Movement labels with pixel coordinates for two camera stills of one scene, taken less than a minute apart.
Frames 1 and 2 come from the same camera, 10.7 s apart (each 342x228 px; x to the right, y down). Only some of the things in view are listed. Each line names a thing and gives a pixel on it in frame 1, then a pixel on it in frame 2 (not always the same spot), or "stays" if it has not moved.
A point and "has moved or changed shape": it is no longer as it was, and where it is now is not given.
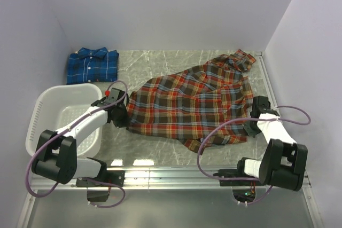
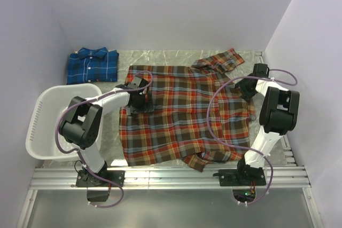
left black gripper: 119,124 -> 146,108
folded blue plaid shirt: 92,65 stays
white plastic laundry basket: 57,107 stays
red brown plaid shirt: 186,104 has moved or changed shape
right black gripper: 249,131 -> 242,84
